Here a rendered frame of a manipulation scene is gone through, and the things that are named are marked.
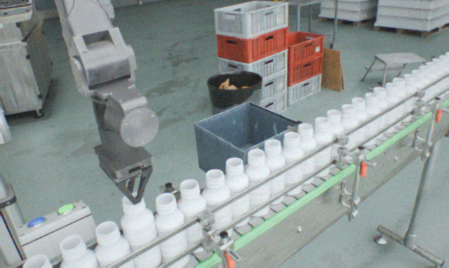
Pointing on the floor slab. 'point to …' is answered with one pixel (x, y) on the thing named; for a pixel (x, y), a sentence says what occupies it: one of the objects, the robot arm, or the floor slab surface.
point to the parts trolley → (311, 11)
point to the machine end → (24, 66)
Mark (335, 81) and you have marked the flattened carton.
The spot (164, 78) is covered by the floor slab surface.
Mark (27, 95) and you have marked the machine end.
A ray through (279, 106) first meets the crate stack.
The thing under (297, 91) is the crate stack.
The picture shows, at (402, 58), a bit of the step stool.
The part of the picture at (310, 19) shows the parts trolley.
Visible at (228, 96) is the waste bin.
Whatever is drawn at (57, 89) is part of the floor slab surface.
